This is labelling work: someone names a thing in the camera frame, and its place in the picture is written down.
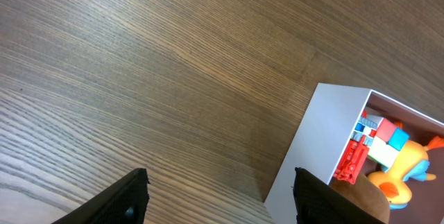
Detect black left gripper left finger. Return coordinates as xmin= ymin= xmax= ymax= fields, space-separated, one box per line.
xmin=53 ymin=168 xmax=150 ymax=224

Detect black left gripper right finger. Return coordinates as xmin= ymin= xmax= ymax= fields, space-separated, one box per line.
xmin=293 ymin=167 xmax=383 ymax=224

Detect brown plush toy with carrot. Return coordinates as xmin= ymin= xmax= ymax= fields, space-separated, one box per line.
xmin=330 ymin=173 xmax=390 ymax=223

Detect red toy robot car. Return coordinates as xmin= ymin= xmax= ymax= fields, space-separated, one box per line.
xmin=332 ymin=109 xmax=378 ymax=186

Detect white box with pink interior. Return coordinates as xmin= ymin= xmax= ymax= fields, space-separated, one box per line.
xmin=264 ymin=83 xmax=443 ymax=223

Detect colourful puzzle cube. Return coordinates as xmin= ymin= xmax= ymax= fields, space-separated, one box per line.
xmin=368 ymin=115 xmax=409 ymax=170

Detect blue and orange toy figure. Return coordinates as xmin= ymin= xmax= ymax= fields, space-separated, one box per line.
xmin=368 ymin=136 xmax=443 ymax=209

